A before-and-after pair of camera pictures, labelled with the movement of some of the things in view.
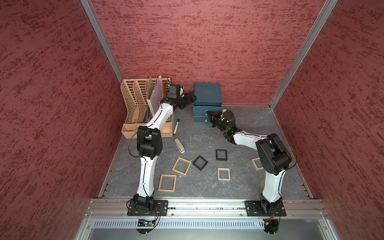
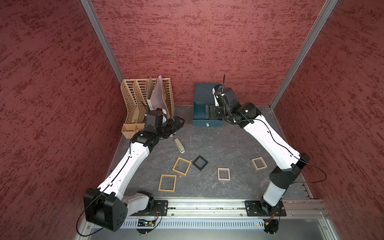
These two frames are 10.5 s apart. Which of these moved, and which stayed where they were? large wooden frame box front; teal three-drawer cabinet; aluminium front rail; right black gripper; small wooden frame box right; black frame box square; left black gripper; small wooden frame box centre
Moved: black frame box square; right black gripper; left black gripper
Stayed: teal three-drawer cabinet; small wooden frame box centre; small wooden frame box right; large wooden frame box front; aluminium front rail
